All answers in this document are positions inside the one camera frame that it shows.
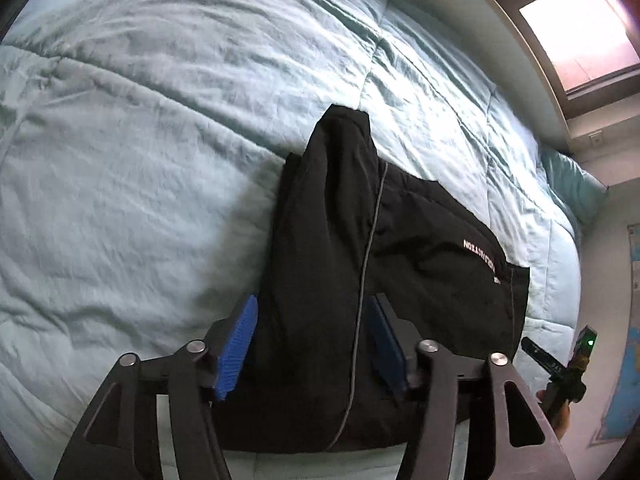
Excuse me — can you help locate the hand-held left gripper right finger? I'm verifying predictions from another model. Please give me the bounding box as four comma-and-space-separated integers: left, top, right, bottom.
365, 292, 576, 480

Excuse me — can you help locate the wall map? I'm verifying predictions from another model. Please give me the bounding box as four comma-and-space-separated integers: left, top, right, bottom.
590, 310, 640, 447

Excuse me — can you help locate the person's right hand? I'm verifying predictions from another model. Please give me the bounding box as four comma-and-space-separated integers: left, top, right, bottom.
537, 391, 572, 441

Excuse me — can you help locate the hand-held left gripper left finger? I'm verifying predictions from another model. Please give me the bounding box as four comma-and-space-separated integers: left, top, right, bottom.
52, 294, 260, 480

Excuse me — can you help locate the window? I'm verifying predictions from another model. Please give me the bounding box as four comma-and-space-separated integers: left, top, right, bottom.
450, 0, 640, 123

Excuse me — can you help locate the white window sill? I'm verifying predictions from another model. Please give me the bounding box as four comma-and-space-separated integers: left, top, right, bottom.
447, 0, 573, 153

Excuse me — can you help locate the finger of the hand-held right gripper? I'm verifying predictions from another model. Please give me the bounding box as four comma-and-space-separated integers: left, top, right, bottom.
520, 337, 568, 377

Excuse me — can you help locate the light blue pillow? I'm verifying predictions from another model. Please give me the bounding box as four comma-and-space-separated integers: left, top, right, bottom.
540, 149, 608, 227

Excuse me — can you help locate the light blue comforter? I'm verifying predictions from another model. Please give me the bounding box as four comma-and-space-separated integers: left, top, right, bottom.
0, 0, 583, 480

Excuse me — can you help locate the black hooded jacket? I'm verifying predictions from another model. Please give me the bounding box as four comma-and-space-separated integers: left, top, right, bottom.
212, 104, 532, 453

